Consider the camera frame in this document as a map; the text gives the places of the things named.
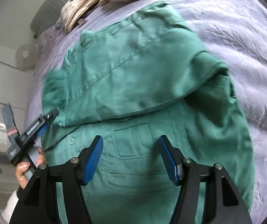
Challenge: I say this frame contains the green work jacket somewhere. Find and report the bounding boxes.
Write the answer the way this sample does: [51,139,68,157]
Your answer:
[42,1,254,223]

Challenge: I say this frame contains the white sleeve forearm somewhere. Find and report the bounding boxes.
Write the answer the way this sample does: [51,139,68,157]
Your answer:
[0,189,19,224]

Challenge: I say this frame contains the person's left hand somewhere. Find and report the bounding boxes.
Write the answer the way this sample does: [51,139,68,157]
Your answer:
[15,147,45,189]

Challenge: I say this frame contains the white wardrobe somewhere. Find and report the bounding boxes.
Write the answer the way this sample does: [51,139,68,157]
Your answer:
[0,44,33,210]

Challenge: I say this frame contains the white standing fan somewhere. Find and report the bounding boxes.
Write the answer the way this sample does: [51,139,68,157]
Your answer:
[15,43,39,70]

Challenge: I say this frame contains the grey padded headboard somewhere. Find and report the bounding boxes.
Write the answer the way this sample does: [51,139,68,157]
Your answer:
[30,0,68,39]

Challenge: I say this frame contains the beige striped crumpled blanket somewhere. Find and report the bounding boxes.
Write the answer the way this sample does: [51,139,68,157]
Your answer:
[60,0,108,33]

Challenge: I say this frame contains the purple plush bed blanket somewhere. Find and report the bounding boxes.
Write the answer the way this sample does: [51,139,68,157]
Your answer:
[24,0,267,223]

